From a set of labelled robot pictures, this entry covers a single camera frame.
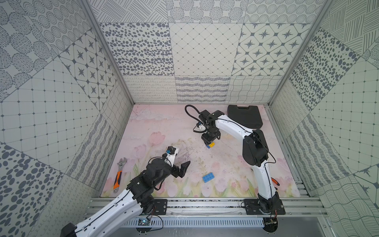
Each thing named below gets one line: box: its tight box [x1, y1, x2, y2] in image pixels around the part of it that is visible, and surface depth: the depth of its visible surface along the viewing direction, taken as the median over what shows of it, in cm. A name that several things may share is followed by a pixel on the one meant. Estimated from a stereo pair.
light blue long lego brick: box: [202, 172, 215, 184], surface depth 85 cm
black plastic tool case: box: [227, 104, 264, 129], surface depth 111 cm
